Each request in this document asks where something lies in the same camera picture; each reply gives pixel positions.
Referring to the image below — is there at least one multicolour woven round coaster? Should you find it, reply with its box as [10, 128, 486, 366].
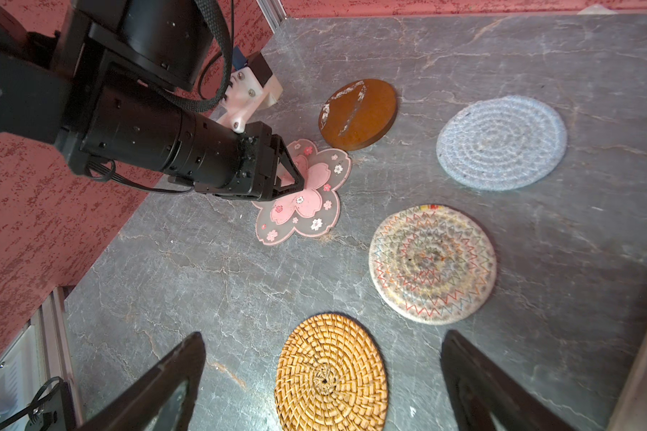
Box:
[368, 205, 498, 326]

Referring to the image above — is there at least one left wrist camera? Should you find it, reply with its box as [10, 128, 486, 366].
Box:
[217, 52, 283, 134]

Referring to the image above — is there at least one rattan round coaster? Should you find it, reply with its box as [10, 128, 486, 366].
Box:
[274, 314, 389, 430]

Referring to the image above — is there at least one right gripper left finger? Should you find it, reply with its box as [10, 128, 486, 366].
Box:
[80, 332, 206, 430]

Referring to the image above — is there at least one pink flower coaster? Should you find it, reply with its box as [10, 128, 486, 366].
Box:
[254, 139, 352, 246]

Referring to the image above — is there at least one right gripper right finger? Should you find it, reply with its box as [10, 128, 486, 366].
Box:
[440, 330, 572, 430]

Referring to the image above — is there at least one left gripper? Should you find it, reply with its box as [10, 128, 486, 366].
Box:
[163, 114, 305, 201]

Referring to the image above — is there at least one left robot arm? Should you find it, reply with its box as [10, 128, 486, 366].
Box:
[0, 1, 305, 201]

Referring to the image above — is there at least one grey woven round coaster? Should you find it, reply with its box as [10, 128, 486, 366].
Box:
[436, 95, 568, 191]

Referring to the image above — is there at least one dark amber round coaster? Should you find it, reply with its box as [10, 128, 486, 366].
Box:
[318, 78, 399, 152]

